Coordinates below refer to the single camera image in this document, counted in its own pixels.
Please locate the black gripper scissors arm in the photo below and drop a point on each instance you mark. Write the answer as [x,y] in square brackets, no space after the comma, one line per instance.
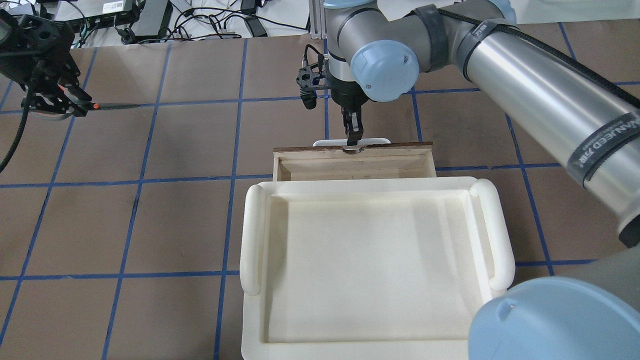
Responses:
[44,76]

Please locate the large black power brick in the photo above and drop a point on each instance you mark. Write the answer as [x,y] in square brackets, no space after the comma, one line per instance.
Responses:
[153,19]

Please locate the cream plastic tray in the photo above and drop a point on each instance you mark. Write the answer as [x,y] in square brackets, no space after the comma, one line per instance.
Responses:
[373,269]

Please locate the light wooden drawer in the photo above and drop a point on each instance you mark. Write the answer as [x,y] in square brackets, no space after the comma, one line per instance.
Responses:
[376,158]

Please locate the aluminium frame post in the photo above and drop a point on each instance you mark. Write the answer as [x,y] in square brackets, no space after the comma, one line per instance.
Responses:
[317,20]

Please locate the black gripper drawer arm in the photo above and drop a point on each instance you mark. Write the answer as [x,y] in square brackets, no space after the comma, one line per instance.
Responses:
[348,98]

